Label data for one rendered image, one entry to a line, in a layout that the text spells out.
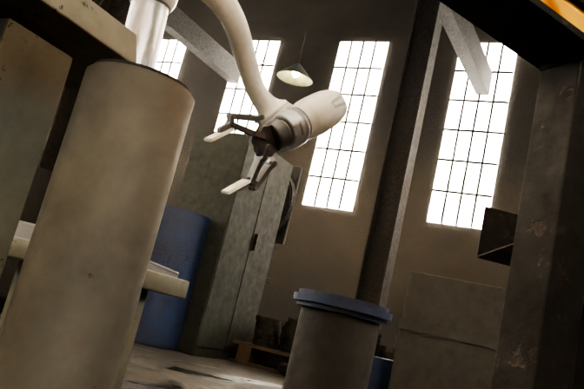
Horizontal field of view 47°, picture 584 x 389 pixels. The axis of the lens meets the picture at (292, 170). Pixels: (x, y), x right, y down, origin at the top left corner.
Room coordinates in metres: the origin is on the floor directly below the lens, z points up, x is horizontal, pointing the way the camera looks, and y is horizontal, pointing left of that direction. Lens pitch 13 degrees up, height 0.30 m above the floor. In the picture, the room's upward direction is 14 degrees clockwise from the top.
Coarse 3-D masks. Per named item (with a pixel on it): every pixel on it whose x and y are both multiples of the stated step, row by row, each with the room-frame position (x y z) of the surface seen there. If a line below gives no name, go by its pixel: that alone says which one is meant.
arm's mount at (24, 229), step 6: (18, 222) 1.41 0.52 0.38; (24, 222) 1.40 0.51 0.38; (18, 228) 1.40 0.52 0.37; (24, 228) 1.40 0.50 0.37; (30, 228) 1.39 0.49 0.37; (18, 234) 1.40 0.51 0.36; (24, 234) 1.39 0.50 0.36; (30, 234) 1.39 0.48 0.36; (150, 264) 1.44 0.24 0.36; (156, 264) 1.46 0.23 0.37; (156, 270) 1.47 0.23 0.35; (162, 270) 1.49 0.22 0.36; (168, 270) 1.51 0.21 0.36; (174, 276) 1.53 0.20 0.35
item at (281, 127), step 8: (280, 120) 1.61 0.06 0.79; (256, 128) 1.60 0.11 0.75; (264, 128) 1.59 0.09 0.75; (272, 128) 1.60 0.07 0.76; (280, 128) 1.59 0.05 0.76; (288, 128) 1.60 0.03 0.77; (256, 136) 1.58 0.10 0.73; (272, 136) 1.61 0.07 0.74; (280, 136) 1.59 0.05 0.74; (288, 136) 1.60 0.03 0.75; (256, 144) 1.59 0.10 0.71; (264, 144) 1.60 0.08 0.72; (272, 144) 1.62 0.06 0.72; (280, 144) 1.61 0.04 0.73; (288, 144) 1.63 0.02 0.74; (256, 152) 1.61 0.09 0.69; (272, 152) 1.62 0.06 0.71
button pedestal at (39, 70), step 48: (0, 0) 0.67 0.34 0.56; (48, 0) 0.68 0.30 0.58; (0, 48) 0.69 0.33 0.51; (48, 48) 0.74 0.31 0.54; (96, 48) 0.77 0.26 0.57; (0, 96) 0.71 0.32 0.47; (48, 96) 0.76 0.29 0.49; (0, 144) 0.72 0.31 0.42; (0, 192) 0.74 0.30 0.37; (0, 240) 0.76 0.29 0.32
